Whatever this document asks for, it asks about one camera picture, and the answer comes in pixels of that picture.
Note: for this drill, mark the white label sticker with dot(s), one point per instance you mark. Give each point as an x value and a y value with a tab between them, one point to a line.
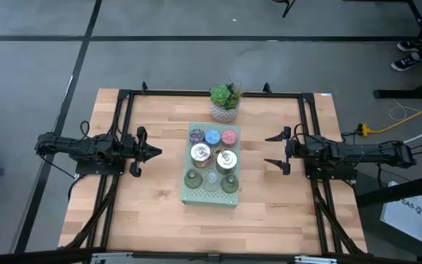
326	94

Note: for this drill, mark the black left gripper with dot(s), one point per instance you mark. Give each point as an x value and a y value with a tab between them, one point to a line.
135	146

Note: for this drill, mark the copper sided tin candle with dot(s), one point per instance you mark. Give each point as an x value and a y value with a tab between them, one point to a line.
200	154

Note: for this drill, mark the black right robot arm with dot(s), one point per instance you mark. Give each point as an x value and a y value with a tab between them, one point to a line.
361	152

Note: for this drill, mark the green perforated metal shelf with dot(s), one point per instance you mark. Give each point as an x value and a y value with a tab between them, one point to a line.
211	199

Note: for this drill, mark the clear ribbed glass candle holder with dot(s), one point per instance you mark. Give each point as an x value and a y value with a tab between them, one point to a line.
211	180

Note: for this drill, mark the white printed box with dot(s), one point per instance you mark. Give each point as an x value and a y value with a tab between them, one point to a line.
403	216

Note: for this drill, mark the person's shoe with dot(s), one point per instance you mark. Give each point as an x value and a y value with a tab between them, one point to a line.
410	45
404	63

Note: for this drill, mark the purple mosaic candle holder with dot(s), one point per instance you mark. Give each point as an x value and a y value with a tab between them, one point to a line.
197	136

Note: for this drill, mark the black desk leg frame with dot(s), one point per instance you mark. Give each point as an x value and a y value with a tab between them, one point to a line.
398	94

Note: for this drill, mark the silver metal bracket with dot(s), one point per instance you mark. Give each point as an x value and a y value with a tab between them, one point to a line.
110	258
315	260

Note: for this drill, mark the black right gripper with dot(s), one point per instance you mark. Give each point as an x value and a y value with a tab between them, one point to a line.
297	150

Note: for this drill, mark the succulent in patterned pot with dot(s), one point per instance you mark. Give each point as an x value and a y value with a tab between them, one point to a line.
225	110

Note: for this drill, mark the blue mosaic candle holder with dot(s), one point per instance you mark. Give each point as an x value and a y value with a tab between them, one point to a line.
213	137

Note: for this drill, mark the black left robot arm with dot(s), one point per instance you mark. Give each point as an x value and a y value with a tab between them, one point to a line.
72	146

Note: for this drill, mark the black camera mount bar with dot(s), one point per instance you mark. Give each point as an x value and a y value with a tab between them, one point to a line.
31	256

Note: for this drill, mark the silver tin candle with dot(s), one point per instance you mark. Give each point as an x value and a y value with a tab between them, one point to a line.
226	161

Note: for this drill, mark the green ribbed glass candle holder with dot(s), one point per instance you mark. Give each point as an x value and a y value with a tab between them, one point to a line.
229	183
193	179

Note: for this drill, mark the pink mosaic candle holder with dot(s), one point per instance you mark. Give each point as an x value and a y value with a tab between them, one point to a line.
229	138

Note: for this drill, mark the black aluminium table frame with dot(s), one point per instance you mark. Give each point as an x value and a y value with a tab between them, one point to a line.
196	93

